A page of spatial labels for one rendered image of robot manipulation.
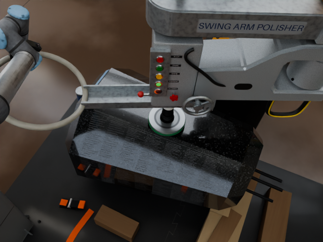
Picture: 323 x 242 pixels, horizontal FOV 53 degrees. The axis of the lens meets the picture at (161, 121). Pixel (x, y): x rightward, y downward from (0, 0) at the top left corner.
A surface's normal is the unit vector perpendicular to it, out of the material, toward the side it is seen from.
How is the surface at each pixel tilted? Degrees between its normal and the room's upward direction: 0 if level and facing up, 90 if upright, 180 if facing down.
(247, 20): 90
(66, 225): 0
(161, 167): 45
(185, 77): 90
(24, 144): 0
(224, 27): 90
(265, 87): 90
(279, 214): 0
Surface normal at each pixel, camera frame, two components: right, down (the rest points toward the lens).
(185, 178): -0.23, 0.15
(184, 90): 0.02, 0.83
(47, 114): 0.05, -0.55
